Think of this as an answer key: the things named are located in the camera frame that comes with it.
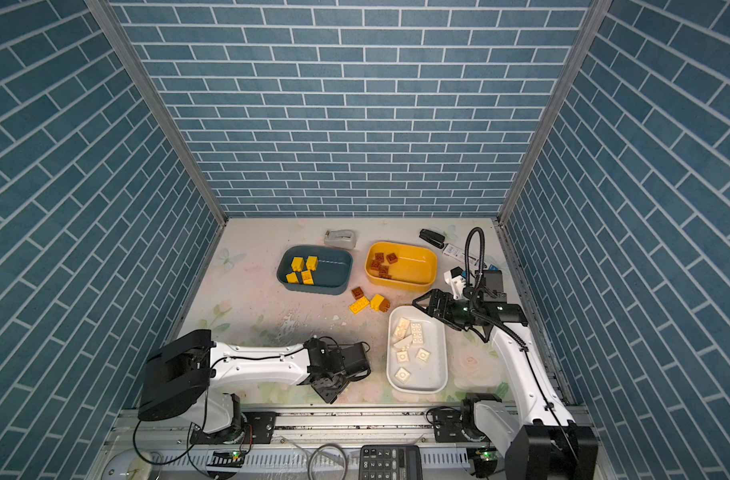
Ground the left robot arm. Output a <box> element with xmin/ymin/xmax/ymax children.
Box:
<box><xmin>138</xmin><ymin>329</ymin><xmax>371</xmax><ymax>445</ymax></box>

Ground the grey tape dispenser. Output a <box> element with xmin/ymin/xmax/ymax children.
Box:
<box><xmin>323</xmin><ymin>229</ymin><xmax>357</xmax><ymax>250</ymax></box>

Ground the yellow 2x4 lego brick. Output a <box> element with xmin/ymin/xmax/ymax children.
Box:
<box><xmin>349</xmin><ymin>297</ymin><xmax>370</xmax><ymax>314</ymax></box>

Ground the white plastic bin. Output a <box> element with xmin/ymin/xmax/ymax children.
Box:
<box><xmin>387</xmin><ymin>306</ymin><xmax>449</xmax><ymax>395</ymax></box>

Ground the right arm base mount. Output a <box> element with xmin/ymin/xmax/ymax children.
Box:
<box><xmin>425</xmin><ymin>406</ymin><xmax>509</xmax><ymax>444</ymax></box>

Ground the black calculator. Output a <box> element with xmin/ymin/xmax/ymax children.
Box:
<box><xmin>358</xmin><ymin>444</ymin><xmax>423</xmax><ymax>480</ymax></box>

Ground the white 2x4 lego brick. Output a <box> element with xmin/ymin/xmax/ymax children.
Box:
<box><xmin>411</xmin><ymin>322</ymin><xmax>424</xmax><ymax>345</ymax></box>

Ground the cream 2x4 lego brick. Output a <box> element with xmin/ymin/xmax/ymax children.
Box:
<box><xmin>394</xmin><ymin>318</ymin><xmax>411</xmax><ymax>340</ymax></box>

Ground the dark teal plastic bin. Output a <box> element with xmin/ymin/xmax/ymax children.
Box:
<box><xmin>276</xmin><ymin>245</ymin><xmax>353</xmax><ymax>295</ymax></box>

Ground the yellow square lego brick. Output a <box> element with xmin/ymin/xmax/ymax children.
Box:
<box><xmin>291</xmin><ymin>257</ymin><xmax>305</xmax><ymax>272</ymax></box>

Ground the small white 2x2 lego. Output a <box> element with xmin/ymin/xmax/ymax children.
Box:
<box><xmin>416</xmin><ymin>348</ymin><xmax>431</xmax><ymax>362</ymax></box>
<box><xmin>396</xmin><ymin>350</ymin><xmax>410</xmax><ymax>363</ymax></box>

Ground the black stapler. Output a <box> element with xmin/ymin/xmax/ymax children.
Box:
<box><xmin>419</xmin><ymin>229</ymin><xmax>446</xmax><ymax>250</ymax></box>

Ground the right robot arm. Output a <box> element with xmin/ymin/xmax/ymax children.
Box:
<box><xmin>412</xmin><ymin>227</ymin><xmax>599</xmax><ymax>479</ymax></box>

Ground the yellow plastic bin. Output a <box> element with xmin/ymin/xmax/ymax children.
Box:
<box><xmin>365</xmin><ymin>241</ymin><xmax>439</xmax><ymax>293</ymax></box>

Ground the yellow brown lego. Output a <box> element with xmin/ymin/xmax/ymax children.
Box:
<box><xmin>370</xmin><ymin>294</ymin><xmax>391</xmax><ymax>312</ymax></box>

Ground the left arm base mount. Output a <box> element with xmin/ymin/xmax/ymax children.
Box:
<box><xmin>190</xmin><ymin>411</ymin><xmax>277</xmax><ymax>445</ymax></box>

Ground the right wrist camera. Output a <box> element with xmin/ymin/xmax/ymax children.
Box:
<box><xmin>444</xmin><ymin>267</ymin><xmax>470</xmax><ymax>300</ymax></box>

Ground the yellow curved lego brick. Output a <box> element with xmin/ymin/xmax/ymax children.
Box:
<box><xmin>302</xmin><ymin>270</ymin><xmax>314</xmax><ymax>285</ymax></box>

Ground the cream lego brick front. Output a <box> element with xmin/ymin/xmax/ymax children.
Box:
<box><xmin>394</xmin><ymin>367</ymin><xmax>411</xmax><ymax>383</ymax></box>

